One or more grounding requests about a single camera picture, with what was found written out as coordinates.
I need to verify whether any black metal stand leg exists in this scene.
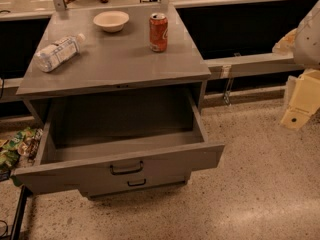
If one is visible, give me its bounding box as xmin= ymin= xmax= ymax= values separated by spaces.
xmin=10 ymin=186 xmax=30 ymax=240

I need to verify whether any white paper bowl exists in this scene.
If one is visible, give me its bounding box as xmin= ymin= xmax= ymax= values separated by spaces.
xmin=93 ymin=11 xmax=129 ymax=33

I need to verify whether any clear plastic water bottle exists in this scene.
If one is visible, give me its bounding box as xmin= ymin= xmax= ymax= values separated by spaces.
xmin=34 ymin=33 xmax=86 ymax=73

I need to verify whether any green snack bag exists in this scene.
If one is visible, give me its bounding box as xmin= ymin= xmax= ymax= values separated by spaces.
xmin=0 ymin=127 xmax=43 ymax=170

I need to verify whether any black drawer handle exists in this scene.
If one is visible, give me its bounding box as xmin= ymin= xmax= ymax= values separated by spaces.
xmin=127 ymin=179 xmax=147 ymax=187
xmin=109 ymin=161 xmax=144 ymax=176

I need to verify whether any red coke can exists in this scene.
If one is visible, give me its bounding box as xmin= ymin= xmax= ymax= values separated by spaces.
xmin=149 ymin=12 xmax=168 ymax=52

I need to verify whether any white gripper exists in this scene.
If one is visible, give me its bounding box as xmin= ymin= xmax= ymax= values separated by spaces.
xmin=272 ymin=29 xmax=320 ymax=130

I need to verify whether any grey drawer cabinet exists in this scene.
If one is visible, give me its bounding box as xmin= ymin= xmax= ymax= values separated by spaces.
xmin=15 ymin=3 xmax=212 ymax=199

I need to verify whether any black top drawer handle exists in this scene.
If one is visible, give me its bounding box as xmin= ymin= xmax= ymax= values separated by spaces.
xmin=109 ymin=161 xmax=144 ymax=176

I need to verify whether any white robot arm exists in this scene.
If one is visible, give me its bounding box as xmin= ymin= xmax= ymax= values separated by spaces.
xmin=272 ymin=1 xmax=320 ymax=130

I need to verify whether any open grey top drawer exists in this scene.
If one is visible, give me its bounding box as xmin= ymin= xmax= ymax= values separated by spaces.
xmin=15 ymin=87 xmax=224 ymax=198

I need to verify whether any black lower drawer handle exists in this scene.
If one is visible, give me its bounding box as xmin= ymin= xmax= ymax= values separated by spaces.
xmin=127 ymin=179 xmax=147 ymax=187

